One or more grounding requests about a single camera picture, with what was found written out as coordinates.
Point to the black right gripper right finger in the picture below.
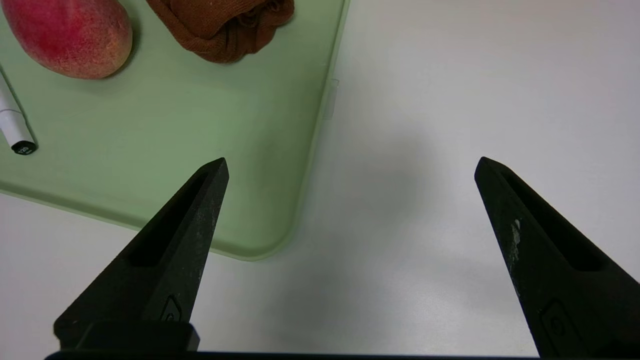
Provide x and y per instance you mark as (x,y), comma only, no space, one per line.
(575,300)

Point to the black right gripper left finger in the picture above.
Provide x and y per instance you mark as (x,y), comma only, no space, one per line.
(165,260)

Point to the white marker pen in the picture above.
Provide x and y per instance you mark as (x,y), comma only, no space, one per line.
(13,125)

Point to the brown chocolate bread roll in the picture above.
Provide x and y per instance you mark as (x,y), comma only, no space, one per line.
(220,27)

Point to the red peach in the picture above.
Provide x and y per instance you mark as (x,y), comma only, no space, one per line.
(70,35)

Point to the light green plastic tray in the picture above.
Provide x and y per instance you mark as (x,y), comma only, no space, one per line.
(175,125)

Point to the clear tape strip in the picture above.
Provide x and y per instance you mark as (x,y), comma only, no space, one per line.
(331,100)

